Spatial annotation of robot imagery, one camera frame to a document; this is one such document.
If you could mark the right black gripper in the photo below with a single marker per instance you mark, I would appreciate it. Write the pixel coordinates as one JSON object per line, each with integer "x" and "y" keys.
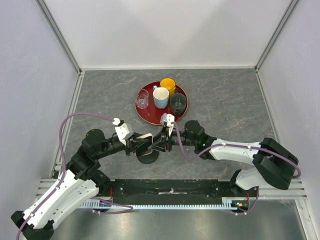
{"x": 165, "y": 139}

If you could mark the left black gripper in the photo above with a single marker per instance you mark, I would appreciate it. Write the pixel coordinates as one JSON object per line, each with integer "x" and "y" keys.
{"x": 131, "y": 144}

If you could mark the phone with pink case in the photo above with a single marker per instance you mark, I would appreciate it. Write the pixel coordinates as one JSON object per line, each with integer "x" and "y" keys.
{"x": 143, "y": 144}

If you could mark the black phone stand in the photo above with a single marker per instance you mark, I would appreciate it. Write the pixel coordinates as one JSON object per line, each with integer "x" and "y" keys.
{"x": 149, "y": 158}

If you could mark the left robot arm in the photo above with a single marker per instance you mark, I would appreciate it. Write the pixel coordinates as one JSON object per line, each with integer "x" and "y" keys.
{"x": 80, "y": 180}

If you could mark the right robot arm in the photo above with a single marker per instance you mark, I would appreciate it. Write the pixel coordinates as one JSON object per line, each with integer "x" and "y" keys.
{"x": 271, "y": 164}

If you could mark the red round tray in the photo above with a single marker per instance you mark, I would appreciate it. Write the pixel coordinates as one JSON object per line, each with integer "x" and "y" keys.
{"x": 152, "y": 114}

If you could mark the dark green glass mug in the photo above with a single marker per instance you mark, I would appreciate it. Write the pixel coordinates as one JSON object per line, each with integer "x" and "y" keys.
{"x": 178, "y": 103}

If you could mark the clear plastic cup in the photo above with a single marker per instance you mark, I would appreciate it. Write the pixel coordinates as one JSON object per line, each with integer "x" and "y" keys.
{"x": 142, "y": 99}

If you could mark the light blue mug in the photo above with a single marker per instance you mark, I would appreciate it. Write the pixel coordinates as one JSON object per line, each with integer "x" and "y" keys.
{"x": 160, "y": 97}

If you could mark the yellow mug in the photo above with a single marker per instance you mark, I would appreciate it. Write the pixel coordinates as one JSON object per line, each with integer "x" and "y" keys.
{"x": 169, "y": 84}

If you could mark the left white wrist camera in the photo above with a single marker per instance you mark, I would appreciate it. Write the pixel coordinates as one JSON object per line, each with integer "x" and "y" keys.
{"x": 123, "y": 130}

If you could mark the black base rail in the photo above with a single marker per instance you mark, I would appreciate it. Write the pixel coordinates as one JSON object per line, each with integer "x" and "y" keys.
{"x": 175, "y": 191}

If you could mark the slotted cable duct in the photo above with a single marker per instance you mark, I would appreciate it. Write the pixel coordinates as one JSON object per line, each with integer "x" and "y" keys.
{"x": 99, "y": 205}

